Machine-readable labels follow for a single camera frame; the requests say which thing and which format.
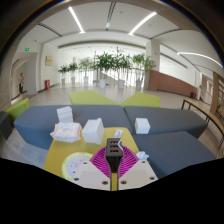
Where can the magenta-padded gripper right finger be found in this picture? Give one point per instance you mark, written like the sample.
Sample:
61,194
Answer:
138,173

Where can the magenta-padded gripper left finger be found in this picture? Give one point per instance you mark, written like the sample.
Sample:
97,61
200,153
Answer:
88,175

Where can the round yellow-green power strip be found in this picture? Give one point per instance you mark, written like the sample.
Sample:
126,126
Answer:
71,163

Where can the yellow upholstered ottoman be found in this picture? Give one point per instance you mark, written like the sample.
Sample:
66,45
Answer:
58,151

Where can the large grey sofa module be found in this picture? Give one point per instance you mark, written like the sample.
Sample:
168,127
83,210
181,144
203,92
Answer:
176,153

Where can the white tissue box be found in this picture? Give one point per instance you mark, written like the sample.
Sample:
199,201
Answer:
92,131

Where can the small white cube box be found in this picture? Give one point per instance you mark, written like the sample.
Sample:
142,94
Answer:
142,126

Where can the narrow grey sofa module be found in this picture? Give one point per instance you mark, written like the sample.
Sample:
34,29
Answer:
173,120

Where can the stacked white box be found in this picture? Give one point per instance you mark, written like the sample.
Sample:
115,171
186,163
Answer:
64,114

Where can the long grey sofa module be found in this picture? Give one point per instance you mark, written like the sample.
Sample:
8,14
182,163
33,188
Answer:
36,123

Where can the green upholstered ottoman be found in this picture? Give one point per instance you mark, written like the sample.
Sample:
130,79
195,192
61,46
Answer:
90,98
141,100

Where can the green bench seat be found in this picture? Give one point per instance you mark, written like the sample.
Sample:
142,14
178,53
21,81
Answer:
16,110

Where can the black cube ottoman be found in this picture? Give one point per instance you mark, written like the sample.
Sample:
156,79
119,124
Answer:
5,125

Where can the red fire extinguisher box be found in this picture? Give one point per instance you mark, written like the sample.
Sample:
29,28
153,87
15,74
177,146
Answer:
47,84

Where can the person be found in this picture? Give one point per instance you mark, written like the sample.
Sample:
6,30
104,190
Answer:
21,83

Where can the row of potted plants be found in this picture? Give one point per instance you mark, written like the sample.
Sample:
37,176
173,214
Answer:
105,61

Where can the green exit sign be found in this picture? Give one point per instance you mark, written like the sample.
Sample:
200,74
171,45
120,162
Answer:
26,49

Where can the ceiling strip lights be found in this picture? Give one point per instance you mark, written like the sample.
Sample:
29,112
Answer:
76,19

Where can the wooden bench with black frame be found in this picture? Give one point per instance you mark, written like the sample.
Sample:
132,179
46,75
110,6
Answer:
203,110

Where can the yellowish wall picture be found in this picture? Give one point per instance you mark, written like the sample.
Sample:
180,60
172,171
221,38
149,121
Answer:
49,60

